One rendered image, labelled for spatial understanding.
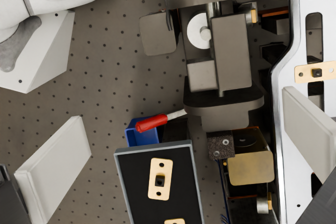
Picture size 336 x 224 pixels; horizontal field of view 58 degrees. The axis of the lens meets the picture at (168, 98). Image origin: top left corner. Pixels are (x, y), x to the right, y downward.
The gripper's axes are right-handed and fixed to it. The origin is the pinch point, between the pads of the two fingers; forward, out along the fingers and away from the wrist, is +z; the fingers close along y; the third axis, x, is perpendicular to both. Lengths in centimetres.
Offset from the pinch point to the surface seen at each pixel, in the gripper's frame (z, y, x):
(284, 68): 46, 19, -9
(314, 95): 47, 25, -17
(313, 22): 59, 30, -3
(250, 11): 35.9, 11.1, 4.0
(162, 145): 30.2, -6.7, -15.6
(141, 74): 76, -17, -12
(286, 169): 46, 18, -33
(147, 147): 30.3, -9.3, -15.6
